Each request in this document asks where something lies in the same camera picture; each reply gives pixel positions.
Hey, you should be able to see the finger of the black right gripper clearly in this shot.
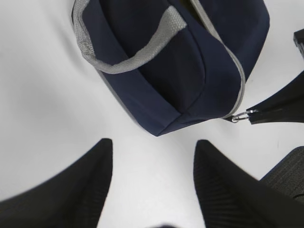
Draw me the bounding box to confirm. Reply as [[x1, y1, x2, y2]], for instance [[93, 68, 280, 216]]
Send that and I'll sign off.
[[247, 72, 304, 124], [294, 29, 304, 58]]

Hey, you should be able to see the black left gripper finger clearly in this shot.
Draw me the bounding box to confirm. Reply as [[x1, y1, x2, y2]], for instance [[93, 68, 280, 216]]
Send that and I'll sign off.
[[0, 139, 112, 228]]

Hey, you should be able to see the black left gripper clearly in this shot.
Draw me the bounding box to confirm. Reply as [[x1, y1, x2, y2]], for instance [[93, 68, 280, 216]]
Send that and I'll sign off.
[[193, 140, 304, 228]]

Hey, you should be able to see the navy blue lunch bag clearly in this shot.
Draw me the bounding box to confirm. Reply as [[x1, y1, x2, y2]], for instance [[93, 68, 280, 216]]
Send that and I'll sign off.
[[71, 0, 270, 136]]

